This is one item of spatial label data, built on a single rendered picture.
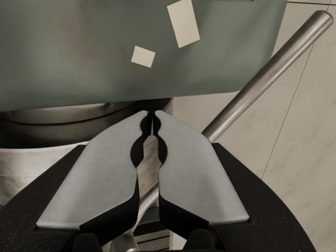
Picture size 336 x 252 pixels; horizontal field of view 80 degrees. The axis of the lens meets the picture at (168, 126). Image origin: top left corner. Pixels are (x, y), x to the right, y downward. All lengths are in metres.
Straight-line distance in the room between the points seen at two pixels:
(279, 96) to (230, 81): 1.91
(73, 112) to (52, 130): 0.03
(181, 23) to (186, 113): 1.55
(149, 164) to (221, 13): 0.20
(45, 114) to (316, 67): 2.17
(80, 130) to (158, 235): 0.71
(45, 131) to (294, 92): 2.13
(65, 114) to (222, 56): 0.18
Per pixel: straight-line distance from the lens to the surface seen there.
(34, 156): 0.24
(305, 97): 2.34
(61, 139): 0.24
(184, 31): 0.17
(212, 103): 1.76
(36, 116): 0.27
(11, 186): 0.29
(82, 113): 0.26
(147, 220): 0.89
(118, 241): 0.22
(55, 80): 0.18
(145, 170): 0.29
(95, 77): 0.17
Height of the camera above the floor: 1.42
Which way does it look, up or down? 56 degrees down
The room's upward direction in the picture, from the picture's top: 155 degrees clockwise
